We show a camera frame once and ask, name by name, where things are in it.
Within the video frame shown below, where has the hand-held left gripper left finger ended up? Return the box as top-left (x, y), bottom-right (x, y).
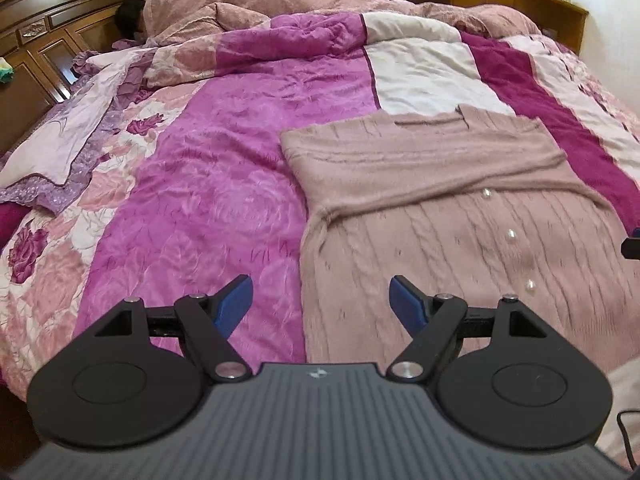
top-left (94, 274), bottom-right (256, 383)

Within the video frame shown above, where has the carved wooden headboard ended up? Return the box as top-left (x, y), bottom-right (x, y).
top-left (0, 0), bottom-right (147, 155)

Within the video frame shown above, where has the purple patchwork quilt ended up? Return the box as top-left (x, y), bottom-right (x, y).
top-left (0, 12), bottom-right (640, 403)

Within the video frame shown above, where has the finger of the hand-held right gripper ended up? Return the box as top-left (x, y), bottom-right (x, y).
top-left (620, 227), bottom-right (640, 262)

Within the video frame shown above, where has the lilac ruffled pillow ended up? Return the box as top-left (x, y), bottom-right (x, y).
top-left (0, 50), bottom-right (153, 212)

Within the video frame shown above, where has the black cable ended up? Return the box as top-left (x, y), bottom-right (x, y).
top-left (616, 409), bottom-right (640, 472)

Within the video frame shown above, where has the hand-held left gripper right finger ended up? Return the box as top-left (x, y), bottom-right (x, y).
top-left (386, 274), bottom-right (549, 383)

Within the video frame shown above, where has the pink knit cardigan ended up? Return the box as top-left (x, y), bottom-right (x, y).
top-left (279, 104), bottom-right (640, 402)

